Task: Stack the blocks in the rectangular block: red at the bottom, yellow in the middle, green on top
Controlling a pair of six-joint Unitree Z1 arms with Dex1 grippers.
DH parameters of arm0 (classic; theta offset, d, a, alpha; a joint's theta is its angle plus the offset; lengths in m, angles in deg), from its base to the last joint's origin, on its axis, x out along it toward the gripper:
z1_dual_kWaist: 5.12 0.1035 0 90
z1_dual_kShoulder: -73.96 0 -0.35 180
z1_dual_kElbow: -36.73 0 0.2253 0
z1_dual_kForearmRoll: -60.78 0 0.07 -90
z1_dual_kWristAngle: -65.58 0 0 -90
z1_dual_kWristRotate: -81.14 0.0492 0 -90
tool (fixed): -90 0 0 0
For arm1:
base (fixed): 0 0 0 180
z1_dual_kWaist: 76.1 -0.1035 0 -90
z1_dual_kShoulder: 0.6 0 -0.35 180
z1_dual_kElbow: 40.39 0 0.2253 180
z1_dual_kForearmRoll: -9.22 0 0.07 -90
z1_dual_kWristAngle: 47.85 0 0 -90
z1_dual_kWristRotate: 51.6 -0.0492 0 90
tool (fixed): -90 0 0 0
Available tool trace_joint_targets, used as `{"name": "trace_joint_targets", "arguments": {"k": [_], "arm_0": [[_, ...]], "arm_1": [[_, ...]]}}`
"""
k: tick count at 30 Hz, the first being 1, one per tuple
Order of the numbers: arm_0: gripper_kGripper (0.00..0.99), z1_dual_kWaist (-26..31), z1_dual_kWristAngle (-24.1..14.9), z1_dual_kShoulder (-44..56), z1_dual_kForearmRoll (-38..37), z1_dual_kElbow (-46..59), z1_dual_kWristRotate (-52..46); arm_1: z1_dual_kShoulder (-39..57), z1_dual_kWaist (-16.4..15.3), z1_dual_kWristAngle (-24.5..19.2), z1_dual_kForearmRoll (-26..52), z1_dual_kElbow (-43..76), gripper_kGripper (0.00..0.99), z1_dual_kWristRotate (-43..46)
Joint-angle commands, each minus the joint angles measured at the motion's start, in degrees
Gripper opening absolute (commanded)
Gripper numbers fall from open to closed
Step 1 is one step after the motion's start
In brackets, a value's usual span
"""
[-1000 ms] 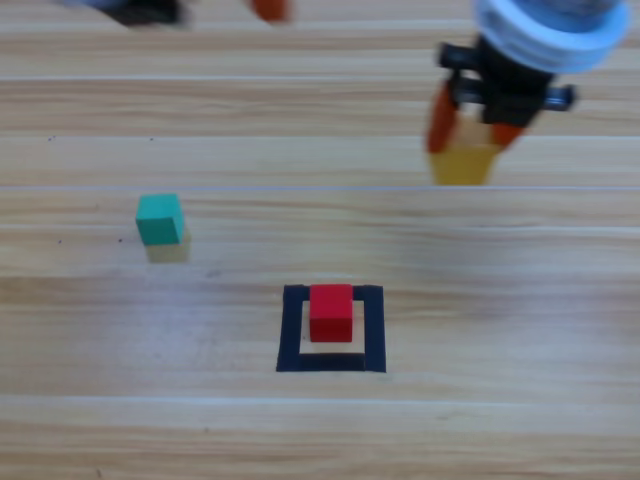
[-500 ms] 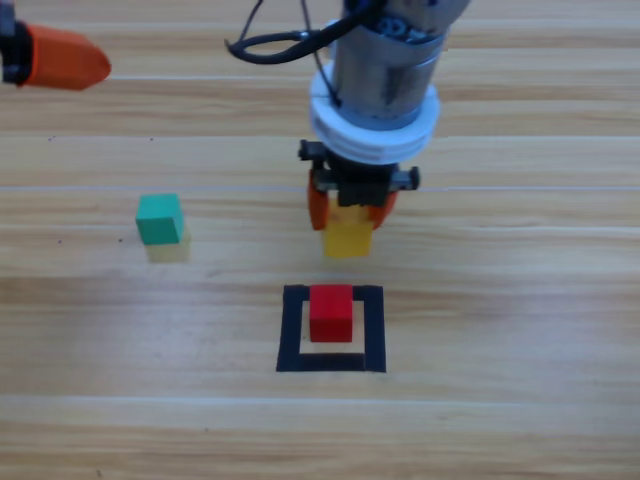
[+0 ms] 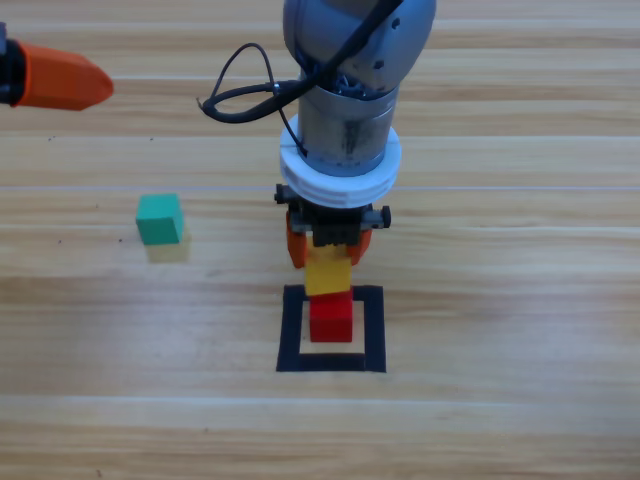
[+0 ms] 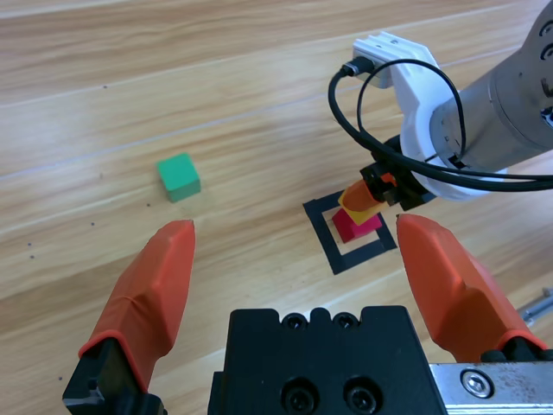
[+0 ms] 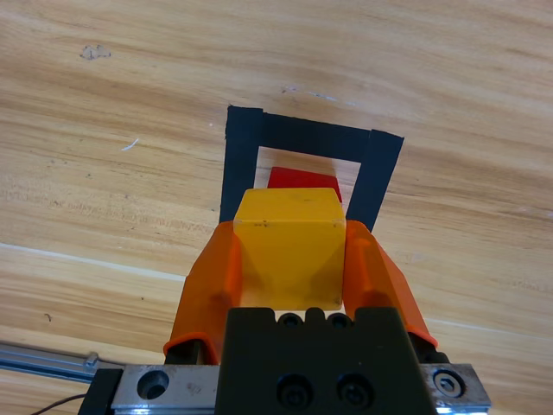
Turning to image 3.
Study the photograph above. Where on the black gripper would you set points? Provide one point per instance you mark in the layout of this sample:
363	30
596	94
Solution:
335	225
10	75

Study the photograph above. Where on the yellow wooden cube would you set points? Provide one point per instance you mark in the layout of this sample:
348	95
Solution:
327	275

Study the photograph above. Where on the red wooden cube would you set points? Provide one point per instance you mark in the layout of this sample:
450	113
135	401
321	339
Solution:
330	322

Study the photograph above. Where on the green wooden cube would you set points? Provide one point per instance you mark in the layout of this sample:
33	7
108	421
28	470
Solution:
157	220

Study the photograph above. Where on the black tape square outline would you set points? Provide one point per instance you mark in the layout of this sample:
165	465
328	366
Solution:
290	330

